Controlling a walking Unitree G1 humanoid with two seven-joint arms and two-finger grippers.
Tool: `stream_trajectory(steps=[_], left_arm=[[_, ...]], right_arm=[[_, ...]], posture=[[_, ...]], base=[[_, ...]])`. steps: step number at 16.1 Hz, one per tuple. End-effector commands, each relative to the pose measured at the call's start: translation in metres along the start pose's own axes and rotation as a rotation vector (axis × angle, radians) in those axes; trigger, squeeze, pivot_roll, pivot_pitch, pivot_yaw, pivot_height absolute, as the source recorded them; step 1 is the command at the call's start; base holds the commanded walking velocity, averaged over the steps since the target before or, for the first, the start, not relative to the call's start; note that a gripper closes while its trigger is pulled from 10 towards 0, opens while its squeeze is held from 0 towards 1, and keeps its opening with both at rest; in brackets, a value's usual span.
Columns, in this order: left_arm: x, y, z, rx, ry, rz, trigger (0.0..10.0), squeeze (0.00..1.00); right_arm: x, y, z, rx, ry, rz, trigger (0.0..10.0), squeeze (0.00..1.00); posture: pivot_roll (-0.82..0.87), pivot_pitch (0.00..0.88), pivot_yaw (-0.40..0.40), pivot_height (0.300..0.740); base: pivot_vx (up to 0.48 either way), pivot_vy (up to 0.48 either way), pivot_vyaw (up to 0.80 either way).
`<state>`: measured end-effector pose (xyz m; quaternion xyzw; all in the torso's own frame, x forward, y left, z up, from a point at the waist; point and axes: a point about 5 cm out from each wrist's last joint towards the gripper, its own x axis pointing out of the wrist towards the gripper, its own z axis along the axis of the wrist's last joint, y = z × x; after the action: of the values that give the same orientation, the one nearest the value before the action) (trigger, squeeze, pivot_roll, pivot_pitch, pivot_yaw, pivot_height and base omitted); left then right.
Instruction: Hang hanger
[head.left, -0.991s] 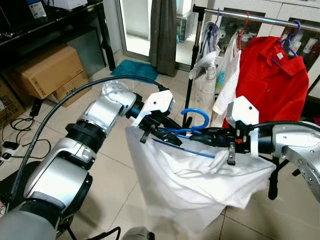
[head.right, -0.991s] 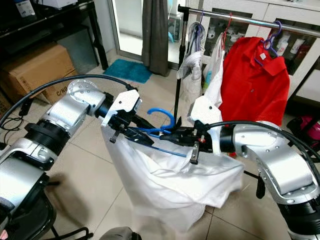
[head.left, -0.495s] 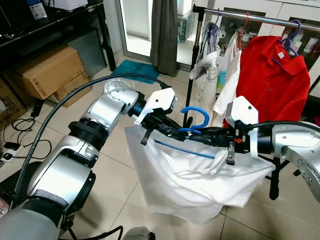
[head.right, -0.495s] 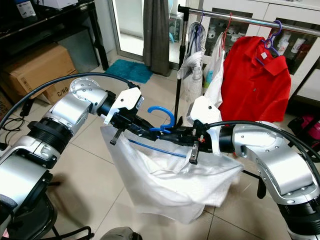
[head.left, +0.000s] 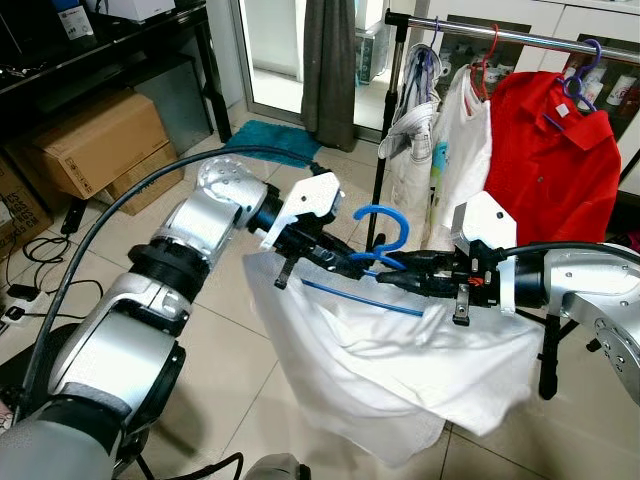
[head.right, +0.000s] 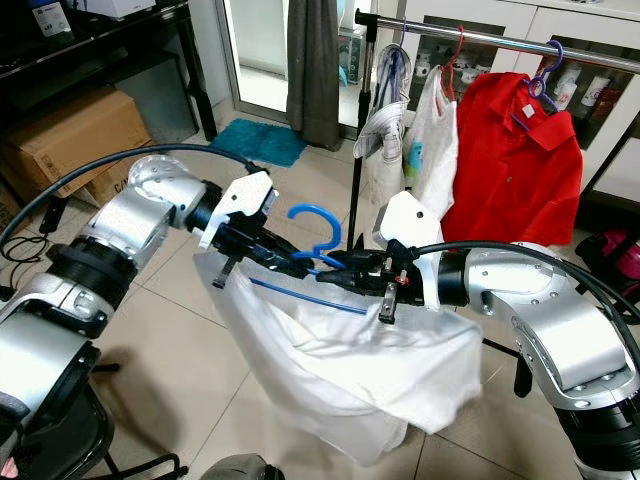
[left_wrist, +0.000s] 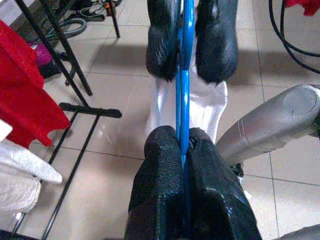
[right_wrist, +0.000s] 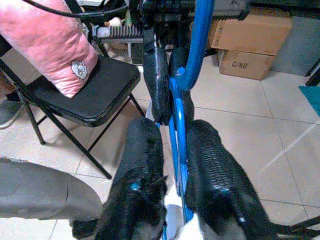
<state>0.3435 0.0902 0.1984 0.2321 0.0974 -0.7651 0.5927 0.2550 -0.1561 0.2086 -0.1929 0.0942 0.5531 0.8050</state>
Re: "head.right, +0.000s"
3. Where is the blue plastic hanger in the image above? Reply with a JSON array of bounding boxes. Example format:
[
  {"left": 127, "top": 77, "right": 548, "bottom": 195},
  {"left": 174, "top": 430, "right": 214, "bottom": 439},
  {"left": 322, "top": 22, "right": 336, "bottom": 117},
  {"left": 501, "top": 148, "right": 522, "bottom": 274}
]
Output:
[{"left": 248, "top": 203, "right": 372, "bottom": 320}]

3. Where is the white polo shirt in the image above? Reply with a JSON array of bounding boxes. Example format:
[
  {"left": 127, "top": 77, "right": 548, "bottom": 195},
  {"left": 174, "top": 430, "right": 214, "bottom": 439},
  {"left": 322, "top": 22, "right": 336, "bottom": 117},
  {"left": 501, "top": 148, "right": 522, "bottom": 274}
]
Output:
[{"left": 210, "top": 255, "right": 487, "bottom": 470}]

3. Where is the purple plastic hanger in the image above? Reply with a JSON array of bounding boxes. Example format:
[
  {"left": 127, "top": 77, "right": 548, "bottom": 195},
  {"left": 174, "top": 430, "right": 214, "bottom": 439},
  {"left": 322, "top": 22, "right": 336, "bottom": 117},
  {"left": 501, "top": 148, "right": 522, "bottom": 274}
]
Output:
[
  {"left": 510, "top": 38, "right": 567, "bottom": 134},
  {"left": 388, "top": 15, "right": 414, "bottom": 87}
]

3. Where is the red plastic hanger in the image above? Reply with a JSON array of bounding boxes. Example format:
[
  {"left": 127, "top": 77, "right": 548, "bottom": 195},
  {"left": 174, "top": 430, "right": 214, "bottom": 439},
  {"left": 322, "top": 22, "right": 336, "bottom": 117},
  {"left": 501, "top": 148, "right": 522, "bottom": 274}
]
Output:
[{"left": 440, "top": 22, "right": 470, "bottom": 102}]

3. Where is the teal floor mat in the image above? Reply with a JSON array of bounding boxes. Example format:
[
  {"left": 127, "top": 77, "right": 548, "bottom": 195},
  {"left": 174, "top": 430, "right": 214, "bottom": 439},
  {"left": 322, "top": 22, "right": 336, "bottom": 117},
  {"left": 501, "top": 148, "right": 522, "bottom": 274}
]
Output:
[{"left": 210, "top": 118, "right": 307, "bottom": 170}]

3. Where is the white printed t-shirt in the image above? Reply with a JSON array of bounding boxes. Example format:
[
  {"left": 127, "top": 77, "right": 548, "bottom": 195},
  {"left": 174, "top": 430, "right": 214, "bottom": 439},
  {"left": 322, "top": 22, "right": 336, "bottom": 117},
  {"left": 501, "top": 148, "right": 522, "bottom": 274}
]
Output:
[{"left": 400, "top": 65, "right": 460, "bottom": 222}]

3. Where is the white blue patterned garment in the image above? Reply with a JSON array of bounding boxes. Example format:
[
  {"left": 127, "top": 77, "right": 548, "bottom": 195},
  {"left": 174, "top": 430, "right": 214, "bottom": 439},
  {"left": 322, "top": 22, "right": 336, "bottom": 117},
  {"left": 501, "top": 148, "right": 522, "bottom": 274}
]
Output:
[{"left": 355, "top": 42, "right": 414, "bottom": 207}]

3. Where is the red polo shirt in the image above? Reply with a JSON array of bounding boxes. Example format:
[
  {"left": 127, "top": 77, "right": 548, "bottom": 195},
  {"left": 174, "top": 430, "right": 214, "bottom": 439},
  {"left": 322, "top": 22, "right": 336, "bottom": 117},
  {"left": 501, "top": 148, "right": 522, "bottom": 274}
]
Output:
[{"left": 440, "top": 70, "right": 587, "bottom": 247}]

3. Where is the grey metal panel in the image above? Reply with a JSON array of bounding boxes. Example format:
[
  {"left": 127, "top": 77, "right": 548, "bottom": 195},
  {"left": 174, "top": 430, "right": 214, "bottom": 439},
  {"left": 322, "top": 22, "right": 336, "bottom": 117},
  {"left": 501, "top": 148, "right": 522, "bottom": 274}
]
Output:
[{"left": 105, "top": 55, "right": 200, "bottom": 147}]

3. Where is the grey curtain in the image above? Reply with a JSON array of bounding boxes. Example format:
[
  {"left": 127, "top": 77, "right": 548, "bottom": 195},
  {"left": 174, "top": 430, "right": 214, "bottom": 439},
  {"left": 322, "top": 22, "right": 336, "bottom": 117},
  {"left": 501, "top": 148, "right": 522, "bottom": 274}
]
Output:
[{"left": 285, "top": 0, "right": 342, "bottom": 152}]

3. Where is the glass sliding door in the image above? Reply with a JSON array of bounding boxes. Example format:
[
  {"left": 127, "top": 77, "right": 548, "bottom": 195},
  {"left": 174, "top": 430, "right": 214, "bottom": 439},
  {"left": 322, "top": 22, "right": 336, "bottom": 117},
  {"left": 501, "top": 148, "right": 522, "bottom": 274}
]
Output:
[{"left": 220, "top": 0, "right": 362, "bottom": 114}]

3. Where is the large plain cardboard box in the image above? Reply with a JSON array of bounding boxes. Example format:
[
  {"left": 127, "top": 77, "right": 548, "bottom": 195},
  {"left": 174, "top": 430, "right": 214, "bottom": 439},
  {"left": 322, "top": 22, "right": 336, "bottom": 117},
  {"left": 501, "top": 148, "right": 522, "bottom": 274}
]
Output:
[{"left": 15, "top": 85, "right": 152, "bottom": 197}]

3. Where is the magenta plastic container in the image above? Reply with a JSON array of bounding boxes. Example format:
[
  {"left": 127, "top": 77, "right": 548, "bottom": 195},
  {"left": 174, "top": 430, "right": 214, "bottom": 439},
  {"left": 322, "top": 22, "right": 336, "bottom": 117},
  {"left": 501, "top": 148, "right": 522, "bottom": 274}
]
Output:
[{"left": 600, "top": 228, "right": 640, "bottom": 292}]

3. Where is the black desk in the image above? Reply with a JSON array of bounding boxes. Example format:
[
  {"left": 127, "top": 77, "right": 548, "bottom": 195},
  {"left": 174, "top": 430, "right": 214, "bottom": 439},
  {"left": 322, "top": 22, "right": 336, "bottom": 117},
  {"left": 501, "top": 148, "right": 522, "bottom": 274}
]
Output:
[{"left": 0, "top": 0, "right": 217, "bottom": 142}]

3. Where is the metal clothes rack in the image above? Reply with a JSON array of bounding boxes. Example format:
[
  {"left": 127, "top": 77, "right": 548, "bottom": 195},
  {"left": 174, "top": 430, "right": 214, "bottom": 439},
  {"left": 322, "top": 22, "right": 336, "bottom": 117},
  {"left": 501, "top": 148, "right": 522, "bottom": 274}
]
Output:
[{"left": 345, "top": 8, "right": 640, "bottom": 397}]

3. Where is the flat white box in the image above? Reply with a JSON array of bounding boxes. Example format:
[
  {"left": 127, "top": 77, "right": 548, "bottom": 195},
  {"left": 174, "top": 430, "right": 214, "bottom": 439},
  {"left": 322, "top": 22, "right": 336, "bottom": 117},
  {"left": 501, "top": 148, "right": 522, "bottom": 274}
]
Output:
[{"left": 65, "top": 0, "right": 157, "bottom": 22}]

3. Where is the white box with blue label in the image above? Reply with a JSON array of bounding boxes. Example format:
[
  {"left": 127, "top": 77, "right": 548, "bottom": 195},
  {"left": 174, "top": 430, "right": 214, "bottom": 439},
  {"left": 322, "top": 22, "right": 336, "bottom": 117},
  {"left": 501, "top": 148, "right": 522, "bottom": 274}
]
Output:
[{"left": 32, "top": 0, "right": 74, "bottom": 40}]

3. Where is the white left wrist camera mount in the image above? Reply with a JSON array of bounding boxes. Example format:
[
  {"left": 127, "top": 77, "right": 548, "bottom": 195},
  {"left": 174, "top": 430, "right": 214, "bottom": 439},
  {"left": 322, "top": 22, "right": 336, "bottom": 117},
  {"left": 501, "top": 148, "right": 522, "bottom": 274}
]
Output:
[{"left": 200, "top": 170, "right": 280, "bottom": 252}]

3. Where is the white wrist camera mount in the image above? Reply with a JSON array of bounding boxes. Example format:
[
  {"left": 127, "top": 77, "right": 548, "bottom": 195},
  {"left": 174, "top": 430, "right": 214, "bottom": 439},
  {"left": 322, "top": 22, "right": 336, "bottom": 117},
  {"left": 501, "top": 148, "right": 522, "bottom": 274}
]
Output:
[
  {"left": 372, "top": 190, "right": 447, "bottom": 312},
  {"left": 200, "top": 170, "right": 280, "bottom": 252}
]

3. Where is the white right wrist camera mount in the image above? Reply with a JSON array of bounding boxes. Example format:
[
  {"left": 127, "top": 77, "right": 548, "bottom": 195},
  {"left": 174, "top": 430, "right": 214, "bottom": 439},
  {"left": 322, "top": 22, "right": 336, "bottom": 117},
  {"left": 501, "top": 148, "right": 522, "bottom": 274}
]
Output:
[{"left": 372, "top": 190, "right": 447, "bottom": 312}]

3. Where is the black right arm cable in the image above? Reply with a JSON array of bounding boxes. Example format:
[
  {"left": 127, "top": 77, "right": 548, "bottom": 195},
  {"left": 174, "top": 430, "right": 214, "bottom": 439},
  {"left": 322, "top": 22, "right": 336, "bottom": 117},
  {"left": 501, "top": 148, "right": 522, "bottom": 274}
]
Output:
[{"left": 415, "top": 240, "right": 640, "bottom": 302}]

